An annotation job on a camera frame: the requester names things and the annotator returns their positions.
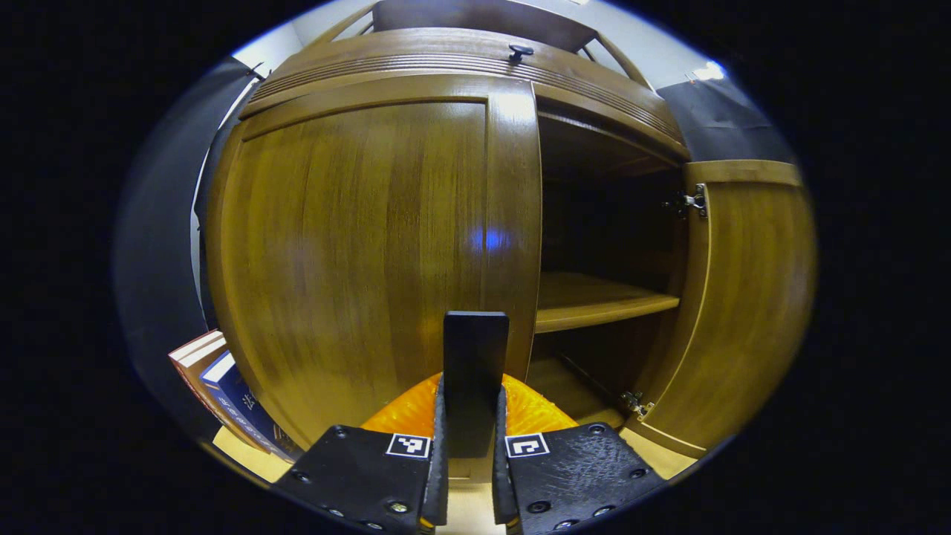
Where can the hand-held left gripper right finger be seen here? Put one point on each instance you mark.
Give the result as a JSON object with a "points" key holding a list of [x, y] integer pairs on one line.
{"points": [[572, 475]]}

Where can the black round drawer knob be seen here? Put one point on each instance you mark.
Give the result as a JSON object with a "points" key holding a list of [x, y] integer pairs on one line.
{"points": [[520, 52]]}

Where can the wooden double-door shoe cabinet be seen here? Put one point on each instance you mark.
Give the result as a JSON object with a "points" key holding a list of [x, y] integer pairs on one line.
{"points": [[594, 297]]}

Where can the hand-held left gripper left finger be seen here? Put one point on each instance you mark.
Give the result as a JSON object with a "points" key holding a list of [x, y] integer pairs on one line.
{"points": [[371, 475]]}

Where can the blue book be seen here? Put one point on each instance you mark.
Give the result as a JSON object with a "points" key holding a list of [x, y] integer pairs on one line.
{"points": [[249, 412]]}

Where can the ceiling light panel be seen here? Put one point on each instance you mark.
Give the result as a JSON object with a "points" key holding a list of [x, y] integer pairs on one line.
{"points": [[709, 72]]}

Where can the metal door hinge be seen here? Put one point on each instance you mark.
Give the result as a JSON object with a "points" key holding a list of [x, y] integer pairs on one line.
{"points": [[695, 200], [635, 403]]}

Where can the wooden cabinet door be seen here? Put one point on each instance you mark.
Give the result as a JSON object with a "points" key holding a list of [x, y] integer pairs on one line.
{"points": [[750, 297], [356, 245]]}

